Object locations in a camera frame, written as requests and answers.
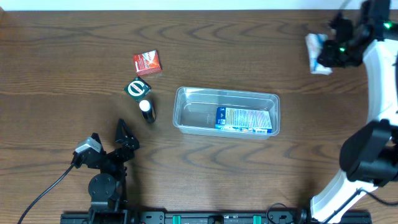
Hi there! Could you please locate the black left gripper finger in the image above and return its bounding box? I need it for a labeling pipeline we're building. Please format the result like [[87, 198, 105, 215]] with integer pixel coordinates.
[[115, 119, 140, 151], [91, 133, 104, 152]]

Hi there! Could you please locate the white Panadol box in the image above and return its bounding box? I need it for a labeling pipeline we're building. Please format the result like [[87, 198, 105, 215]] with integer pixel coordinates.
[[305, 34, 332, 75]]

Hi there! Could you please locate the blue cooling patch box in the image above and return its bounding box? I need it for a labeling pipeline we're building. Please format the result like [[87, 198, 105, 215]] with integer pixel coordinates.
[[215, 107, 272, 133]]

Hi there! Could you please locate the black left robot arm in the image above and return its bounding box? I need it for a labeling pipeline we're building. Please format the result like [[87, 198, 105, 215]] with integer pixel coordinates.
[[86, 119, 139, 224]]

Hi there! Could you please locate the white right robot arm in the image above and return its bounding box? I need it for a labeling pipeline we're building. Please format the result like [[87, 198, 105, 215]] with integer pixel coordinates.
[[308, 19, 397, 223]]

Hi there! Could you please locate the clear plastic container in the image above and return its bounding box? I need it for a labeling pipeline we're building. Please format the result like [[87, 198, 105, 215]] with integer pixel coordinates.
[[173, 87, 280, 139]]

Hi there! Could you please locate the dark bottle white cap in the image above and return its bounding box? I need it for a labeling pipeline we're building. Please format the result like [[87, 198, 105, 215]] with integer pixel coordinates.
[[139, 100, 156, 124]]

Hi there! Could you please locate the green Zam-Buk box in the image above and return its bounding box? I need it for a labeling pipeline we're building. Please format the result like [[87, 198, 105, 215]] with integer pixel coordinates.
[[124, 77, 151, 103]]

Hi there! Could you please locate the red medicine box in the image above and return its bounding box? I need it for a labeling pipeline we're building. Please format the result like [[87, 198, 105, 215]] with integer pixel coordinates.
[[132, 50, 162, 77]]

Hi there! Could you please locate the black left camera cable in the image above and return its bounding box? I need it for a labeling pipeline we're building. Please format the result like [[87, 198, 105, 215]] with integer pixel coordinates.
[[17, 163, 76, 224]]

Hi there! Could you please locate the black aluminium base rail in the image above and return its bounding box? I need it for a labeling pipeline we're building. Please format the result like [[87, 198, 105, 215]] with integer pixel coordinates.
[[60, 210, 373, 224]]

